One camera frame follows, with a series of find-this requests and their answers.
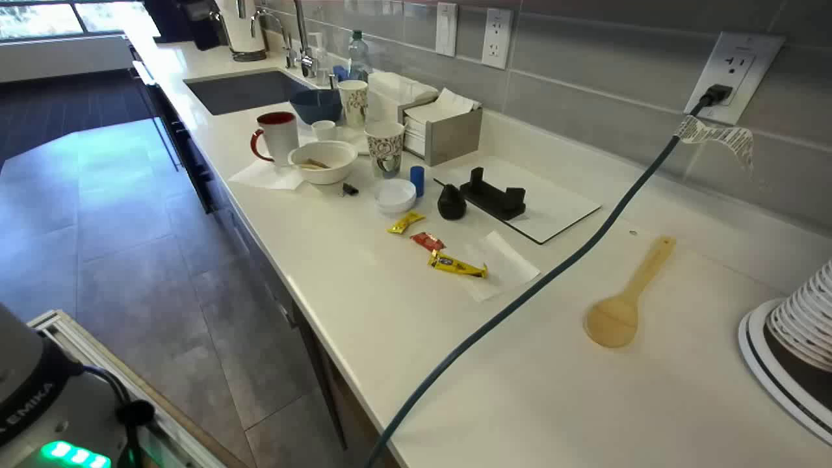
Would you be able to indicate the long yellow packet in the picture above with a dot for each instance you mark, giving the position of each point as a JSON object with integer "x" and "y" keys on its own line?
{"x": 457, "y": 267}

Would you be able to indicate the clear plastic wrapper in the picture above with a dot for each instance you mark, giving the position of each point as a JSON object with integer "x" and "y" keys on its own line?
{"x": 509, "y": 262}

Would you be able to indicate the white plate dark rim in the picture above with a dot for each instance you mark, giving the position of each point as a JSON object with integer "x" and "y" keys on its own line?
{"x": 771, "y": 367}

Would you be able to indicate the black power plug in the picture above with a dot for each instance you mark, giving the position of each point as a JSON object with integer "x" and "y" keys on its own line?
{"x": 714, "y": 94}

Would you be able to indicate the clear plastic wall hook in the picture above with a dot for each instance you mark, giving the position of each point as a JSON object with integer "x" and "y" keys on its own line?
{"x": 724, "y": 136}

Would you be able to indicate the white rectangular board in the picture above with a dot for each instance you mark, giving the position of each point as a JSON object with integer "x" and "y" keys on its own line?
{"x": 555, "y": 211}

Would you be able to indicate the wooden spoon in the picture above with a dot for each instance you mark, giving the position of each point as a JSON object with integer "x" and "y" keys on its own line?
{"x": 613, "y": 321}

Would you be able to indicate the white wall outlet with plug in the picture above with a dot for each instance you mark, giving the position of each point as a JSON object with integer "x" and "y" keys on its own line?
{"x": 747, "y": 55}

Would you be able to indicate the grey robot base green light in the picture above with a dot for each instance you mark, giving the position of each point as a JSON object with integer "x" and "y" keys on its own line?
{"x": 43, "y": 407}

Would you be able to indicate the dark kitchen sink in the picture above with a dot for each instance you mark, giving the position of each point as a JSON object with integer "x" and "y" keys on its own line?
{"x": 247, "y": 93}

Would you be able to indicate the small white tea cup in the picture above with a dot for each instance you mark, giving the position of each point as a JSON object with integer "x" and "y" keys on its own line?
{"x": 322, "y": 132}

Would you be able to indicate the black round object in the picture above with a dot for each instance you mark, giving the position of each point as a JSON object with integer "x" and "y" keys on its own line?
{"x": 450, "y": 203}

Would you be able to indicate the black countertop appliance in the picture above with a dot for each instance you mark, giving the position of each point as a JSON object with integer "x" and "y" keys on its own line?
{"x": 184, "y": 22}

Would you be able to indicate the white window ledge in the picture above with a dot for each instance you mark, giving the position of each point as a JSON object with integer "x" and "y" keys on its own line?
{"x": 60, "y": 55}

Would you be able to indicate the dark counter cabinet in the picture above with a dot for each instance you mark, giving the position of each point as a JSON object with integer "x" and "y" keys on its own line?
{"x": 334, "y": 407}

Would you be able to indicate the metal faucet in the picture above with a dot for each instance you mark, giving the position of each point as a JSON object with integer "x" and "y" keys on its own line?
{"x": 300, "y": 42}

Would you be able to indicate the white napkins stack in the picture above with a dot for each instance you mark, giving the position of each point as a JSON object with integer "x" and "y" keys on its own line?
{"x": 442, "y": 106}

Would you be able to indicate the small blue cylinder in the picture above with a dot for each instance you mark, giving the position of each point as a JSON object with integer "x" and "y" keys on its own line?
{"x": 416, "y": 181}

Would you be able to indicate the blue sponge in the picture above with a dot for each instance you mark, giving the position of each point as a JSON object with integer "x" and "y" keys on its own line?
{"x": 339, "y": 73}

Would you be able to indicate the white box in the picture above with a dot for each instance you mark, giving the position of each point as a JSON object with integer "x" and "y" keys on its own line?
{"x": 450, "y": 142}

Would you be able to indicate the patterned white paper cup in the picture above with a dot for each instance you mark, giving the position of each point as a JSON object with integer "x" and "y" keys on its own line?
{"x": 386, "y": 151}
{"x": 353, "y": 106}

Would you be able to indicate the red packet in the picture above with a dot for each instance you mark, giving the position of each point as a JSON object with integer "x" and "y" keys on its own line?
{"x": 428, "y": 240}

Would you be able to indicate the white metal cart frame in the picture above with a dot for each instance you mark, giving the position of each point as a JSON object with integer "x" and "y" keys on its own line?
{"x": 104, "y": 351}

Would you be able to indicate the white ceramic bowl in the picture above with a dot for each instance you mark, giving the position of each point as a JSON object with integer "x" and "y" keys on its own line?
{"x": 334, "y": 171}

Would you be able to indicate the white mug red inside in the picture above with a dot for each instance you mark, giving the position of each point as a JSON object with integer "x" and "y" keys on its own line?
{"x": 281, "y": 139}

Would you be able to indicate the folded white paper towels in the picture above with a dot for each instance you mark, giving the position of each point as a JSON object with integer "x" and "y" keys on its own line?
{"x": 399, "y": 86}

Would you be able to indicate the white wall switch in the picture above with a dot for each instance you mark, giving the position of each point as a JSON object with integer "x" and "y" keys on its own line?
{"x": 444, "y": 28}

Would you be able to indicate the black plastic holder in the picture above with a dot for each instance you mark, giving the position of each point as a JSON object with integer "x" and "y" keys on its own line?
{"x": 494, "y": 198}

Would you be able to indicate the white kettle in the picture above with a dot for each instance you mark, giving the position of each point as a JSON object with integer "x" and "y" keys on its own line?
{"x": 246, "y": 30}

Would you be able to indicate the small yellow packet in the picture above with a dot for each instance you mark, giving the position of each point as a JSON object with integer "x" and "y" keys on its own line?
{"x": 405, "y": 221}

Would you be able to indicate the clear water bottle green cap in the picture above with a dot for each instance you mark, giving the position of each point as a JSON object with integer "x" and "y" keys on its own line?
{"x": 356, "y": 55}

